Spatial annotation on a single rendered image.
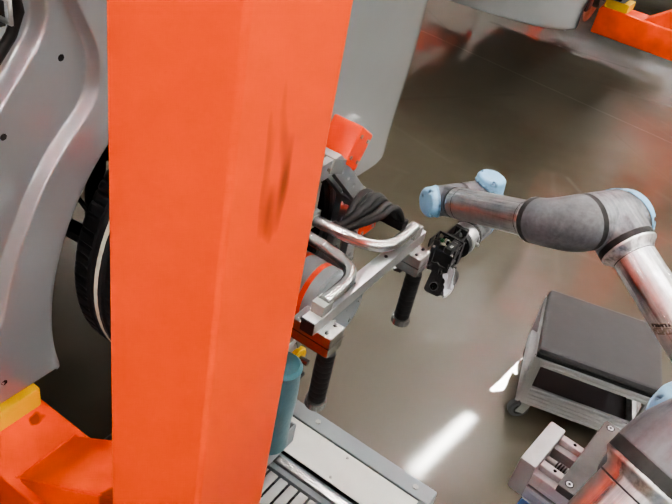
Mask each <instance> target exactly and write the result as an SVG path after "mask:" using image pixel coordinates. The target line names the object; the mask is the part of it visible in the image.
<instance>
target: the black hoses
mask: <svg viewBox="0 0 672 504"><path fill-rule="evenodd" d="M378 221H382V222H384V223H385V224H387V225H389V226H391V227H393V228H395V229H397V230H399V231H402V230H403V229H404V228H406V226H407V224H408V221H409V220H408V219H406V218H405V216H404V212H403V210H402V208H401V207H400V206H399V205H396V204H393V203H391V202H390V201H389V200H388V199H387V198H386V197H385V196H384V195H383V194H382V193H381V192H375V191H373V190H372V189H370V188H365V189H362V190H360V191H359V192H358V193H357V195H356V196H355V198H354V199H353V201H352V203H351V204H350V206H349V208H348V209H347V211H346V213H345V214H344V216H343V218H342V220H340V221H339V222H338V221H336V220H335V221H333V223H336V224H338V225H340V226H342V227H344V228H346V229H348V230H351V231H353V232H355V233H357V231H355V230H356V229H359V228H362V227H365V226H368V225H370V224H373V223H375V222H378Z"/></svg>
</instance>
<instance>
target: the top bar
mask: <svg viewBox="0 0 672 504"><path fill-rule="evenodd" d="M425 234H426V230H424V229H423V230H422V233H421V236H420V237H418V238H417V239H416V240H415V241H413V240H411V239H410V240H409V241H408V242H407V243H405V244H404V245H403V246H401V247H400V248H398V249H395V250H393V251H389V252H382V253H380V254H379V255H378V256H377V257H375V258H374V259H373V260H372V261H370V262H369V263H368V264H367V265H366V266H364V267H363V268H362V269H361V270H359V271H358V272H357V277H356V280H355V282H354V284H353V286H352V287H351V288H350V289H349V290H348V291H347V292H346V293H345V294H344V295H343V296H341V297H340V298H339V299H338V300H337V301H335V302H334V303H333V306H332V310H331V311H330V312H329V313H328V314H326V315H325V316H324V317H323V318H321V317H320V316H318V315H316V314H315V313H313V312H311V311H309V312H307V313H306V314H305V315H304V316H302V318H301V324H300V330H302V331H304V332H305V333H307V334H309V335H310V336H313V335H315V334H316V333H317V332H318V331H319V330H320V329H322V328H323V327H324V326H325V325H326V324H327V323H329V322H330V321H331V320H332V319H333V318H334V317H336V316H337V315H338V314H339V313H340V312H342V311H343V310H344V309H345V308H346V307H347V306H349V305H350V304H351V303H352V302H353V301H354V300H356V299H357V298H358V297H359V296H360V295H361V294H363V293H364V292H365V291H366V290H367V289H368V288H370V287H371V286H372V285H373V284H374V283H375V282H377V281H378V280H379V279H380V278H381V277H383V276H384V275H385V274H386V273H387V272H388V271H390V270H391V269H392V268H393V267H394V266H395V265H397V264H398V263H399V262H400V261H401V260H402V259H404V258H405V257H406V256H407V255H408V254H409V253H411V252H412V251H413V250H414V249H415V248H416V247H418V246H419V245H420V244H421V243H422V242H423V241H424V238H425Z"/></svg>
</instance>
